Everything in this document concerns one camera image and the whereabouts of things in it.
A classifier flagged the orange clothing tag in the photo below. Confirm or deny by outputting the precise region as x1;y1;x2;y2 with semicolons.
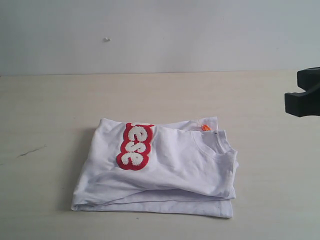
201;124;212;132

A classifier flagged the white t-shirt red lettering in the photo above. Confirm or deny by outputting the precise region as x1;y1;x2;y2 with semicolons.
71;117;238;219

